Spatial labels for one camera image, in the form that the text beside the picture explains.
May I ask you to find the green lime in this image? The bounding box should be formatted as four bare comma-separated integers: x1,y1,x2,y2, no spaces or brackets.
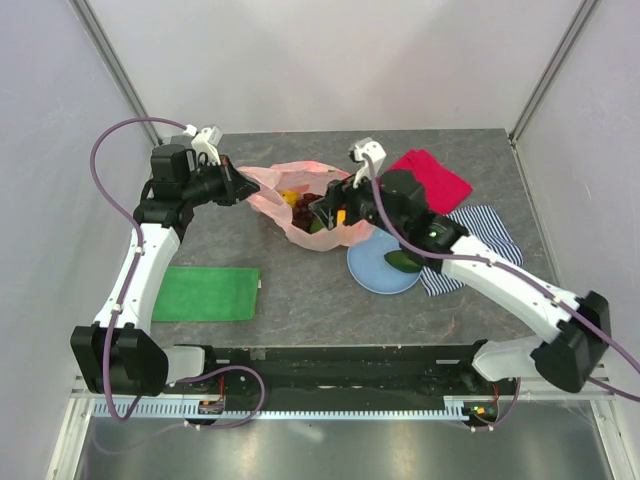
309,220,324,234

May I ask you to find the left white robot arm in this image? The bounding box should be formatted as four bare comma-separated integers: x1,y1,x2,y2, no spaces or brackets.
70,142,259,396

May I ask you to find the purple grape bunch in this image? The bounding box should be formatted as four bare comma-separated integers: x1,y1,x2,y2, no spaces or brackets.
292,193,321,231

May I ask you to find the pink plastic bag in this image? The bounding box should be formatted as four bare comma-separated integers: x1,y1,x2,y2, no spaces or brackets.
238,160,374,252

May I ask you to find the green avocado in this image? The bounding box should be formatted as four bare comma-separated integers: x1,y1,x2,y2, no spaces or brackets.
384,250,422,274

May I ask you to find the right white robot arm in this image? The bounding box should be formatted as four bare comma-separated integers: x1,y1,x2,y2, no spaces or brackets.
310,170,610,394

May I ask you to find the red folded t-shirt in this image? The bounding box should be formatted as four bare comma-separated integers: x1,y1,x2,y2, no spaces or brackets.
389,150,473,215

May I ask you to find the yellow lemon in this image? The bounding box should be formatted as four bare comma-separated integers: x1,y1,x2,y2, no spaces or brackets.
280,190,302,208

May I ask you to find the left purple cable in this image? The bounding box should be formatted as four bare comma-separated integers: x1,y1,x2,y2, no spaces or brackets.
88,117,196,424

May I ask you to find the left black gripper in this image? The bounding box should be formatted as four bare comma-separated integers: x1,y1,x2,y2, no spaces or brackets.
181,154,259,207

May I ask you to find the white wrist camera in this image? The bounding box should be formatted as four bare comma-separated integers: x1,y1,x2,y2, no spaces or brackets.
349,137,387,188
183,125,222,166

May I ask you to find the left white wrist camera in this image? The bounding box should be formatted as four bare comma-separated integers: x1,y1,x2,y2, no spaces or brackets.
183,125,222,166

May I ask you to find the light blue plate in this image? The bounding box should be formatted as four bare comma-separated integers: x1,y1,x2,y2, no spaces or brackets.
347,229,419,295

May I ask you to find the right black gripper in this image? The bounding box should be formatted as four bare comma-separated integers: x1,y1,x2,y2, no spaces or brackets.
310,161,407,239

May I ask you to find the left aluminium frame post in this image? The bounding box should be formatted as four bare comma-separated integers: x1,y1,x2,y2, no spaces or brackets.
69,0,148,117

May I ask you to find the green towel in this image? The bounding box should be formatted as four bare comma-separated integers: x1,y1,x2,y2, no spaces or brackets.
152,266,260,323

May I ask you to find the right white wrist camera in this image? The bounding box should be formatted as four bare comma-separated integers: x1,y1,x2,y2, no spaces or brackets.
349,137,387,188

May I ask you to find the blue white striped cloth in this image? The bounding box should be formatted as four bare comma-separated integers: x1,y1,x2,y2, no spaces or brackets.
420,205,524,297

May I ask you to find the right aluminium frame post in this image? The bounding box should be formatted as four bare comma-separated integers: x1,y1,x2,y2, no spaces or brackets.
507,0,601,146

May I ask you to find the aluminium frame post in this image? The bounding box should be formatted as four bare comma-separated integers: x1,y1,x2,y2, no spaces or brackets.
507,0,601,146
69,0,148,117

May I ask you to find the white slotted cable duct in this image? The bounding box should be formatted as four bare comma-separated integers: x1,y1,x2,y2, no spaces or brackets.
92,397,501,422

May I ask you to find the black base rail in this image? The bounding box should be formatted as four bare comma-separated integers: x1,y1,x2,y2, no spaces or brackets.
162,343,521,401

